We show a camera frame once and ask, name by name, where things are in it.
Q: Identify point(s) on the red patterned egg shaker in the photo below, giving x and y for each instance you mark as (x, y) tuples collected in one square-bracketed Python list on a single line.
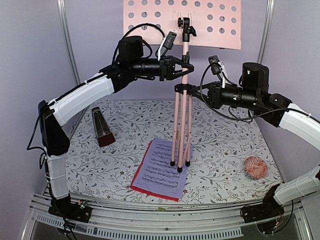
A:
[(255, 167)]

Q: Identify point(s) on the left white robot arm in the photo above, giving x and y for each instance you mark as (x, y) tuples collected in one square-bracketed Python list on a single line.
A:
[(128, 66)]

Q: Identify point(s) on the pink music stand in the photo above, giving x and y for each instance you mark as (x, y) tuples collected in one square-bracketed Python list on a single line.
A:
[(202, 23)]

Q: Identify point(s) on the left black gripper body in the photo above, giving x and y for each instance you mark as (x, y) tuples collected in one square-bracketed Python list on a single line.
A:
[(165, 70)]

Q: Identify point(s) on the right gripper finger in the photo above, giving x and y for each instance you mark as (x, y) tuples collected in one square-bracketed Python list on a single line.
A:
[(201, 87), (202, 97)]

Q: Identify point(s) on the purple sheet music page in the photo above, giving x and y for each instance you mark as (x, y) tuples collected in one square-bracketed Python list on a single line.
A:
[(156, 177)]

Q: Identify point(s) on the right metal frame post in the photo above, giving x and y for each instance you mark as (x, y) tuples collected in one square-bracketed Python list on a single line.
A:
[(266, 30)]

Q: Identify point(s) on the floral table mat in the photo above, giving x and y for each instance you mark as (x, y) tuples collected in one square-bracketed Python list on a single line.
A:
[(216, 174)]

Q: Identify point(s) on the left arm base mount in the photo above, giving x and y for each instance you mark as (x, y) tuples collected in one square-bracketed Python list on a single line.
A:
[(78, 211)]

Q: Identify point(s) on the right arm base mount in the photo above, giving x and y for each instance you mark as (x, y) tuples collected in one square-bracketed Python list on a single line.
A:
[(258, 212)]

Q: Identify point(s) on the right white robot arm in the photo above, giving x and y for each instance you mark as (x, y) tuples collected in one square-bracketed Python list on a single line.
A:
[(277, 110)]

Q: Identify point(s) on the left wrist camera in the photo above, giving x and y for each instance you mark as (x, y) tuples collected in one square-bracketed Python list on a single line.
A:
[(167, 43)]

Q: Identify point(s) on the brown wooden metronome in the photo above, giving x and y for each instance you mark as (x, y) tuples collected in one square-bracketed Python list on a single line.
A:
[(103, 133)]

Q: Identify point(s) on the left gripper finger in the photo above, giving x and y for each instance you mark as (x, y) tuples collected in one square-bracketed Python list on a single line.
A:
[(184, 64), (180, 73)]

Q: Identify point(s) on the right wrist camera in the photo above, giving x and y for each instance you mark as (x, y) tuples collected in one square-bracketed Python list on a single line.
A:
[(218, 68)]

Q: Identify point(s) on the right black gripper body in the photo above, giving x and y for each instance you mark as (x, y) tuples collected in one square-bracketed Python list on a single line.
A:
[(217, 100)]

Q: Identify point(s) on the aluminium front rail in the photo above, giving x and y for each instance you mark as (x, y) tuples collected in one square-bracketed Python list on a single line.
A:
[(125, 220)]

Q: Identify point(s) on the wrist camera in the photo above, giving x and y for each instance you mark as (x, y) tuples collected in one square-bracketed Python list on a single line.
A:
[(218, 68), (167, 43)]

